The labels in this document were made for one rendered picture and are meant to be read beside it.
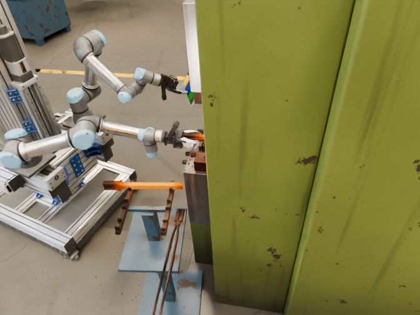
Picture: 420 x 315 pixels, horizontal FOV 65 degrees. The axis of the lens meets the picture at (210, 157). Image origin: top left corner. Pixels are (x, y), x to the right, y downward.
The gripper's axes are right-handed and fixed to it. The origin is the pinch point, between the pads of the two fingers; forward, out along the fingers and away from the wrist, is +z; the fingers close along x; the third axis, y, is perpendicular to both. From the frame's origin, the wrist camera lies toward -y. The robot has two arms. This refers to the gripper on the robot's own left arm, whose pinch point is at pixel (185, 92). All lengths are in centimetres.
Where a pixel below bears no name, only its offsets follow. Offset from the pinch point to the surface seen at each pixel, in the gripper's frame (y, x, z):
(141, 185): -23, -74, -29
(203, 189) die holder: -23, -69, 8
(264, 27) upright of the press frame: 72, -105, -29
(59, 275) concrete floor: -145, -48, -45
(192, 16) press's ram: 58, -60, -36
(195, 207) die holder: -40, -66, 11
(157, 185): -19, -76, -23
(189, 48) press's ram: 45, -59, -31
